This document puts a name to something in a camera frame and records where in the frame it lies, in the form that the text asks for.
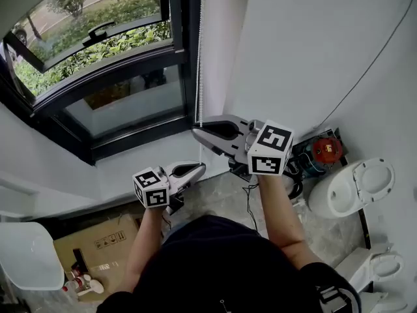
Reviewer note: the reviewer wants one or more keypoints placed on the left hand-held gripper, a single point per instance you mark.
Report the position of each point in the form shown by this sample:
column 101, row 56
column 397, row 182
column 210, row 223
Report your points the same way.
column 153, row 194

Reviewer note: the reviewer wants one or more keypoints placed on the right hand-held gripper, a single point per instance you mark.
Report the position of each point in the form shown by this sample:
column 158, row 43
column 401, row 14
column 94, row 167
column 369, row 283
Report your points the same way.
column 270, row 139

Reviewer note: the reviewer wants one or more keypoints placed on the person's right forearm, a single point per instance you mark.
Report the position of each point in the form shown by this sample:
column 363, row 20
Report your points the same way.
column 280, row 214

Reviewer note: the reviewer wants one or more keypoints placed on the person's left forearm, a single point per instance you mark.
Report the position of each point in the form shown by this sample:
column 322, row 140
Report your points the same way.
column 143, row 249

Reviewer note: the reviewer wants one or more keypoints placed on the black framed window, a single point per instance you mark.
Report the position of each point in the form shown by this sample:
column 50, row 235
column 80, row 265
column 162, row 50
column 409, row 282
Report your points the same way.
column 137, row 135

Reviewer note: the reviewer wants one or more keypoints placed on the white toilet brush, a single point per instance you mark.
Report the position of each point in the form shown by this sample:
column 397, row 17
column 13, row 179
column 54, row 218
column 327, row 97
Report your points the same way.
column 298, row 202

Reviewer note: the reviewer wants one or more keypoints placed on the person's dark shirt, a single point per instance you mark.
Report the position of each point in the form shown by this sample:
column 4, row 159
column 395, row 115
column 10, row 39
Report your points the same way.
column 221, row 272

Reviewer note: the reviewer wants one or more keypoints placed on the red vacuum cleaner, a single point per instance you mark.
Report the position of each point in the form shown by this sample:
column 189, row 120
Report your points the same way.
column 327, row 148

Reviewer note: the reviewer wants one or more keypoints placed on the printed cardboard box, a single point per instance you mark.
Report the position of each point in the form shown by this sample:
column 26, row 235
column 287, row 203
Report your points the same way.
column 104, row 256

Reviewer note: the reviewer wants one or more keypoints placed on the white round toilet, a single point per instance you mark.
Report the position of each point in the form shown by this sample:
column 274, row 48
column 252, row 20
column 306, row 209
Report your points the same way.
column 329, row 194

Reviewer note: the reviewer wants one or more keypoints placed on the white bottles on box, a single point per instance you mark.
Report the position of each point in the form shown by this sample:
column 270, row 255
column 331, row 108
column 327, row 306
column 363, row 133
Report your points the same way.
column 96, row 285

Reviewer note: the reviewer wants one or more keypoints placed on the green outdoor bushes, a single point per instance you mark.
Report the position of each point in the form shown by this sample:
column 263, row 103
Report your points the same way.
column 114, row 11

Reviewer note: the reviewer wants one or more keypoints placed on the white ceramic basin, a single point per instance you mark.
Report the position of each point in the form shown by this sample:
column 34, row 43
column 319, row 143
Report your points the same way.
column 29, row 256

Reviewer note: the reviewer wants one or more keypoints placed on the white toilet with cistern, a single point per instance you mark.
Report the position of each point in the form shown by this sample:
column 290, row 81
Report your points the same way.
column 384, row 266

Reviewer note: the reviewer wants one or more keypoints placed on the white ceramic cistern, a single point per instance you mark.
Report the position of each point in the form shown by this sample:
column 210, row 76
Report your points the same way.
column 384, row 302

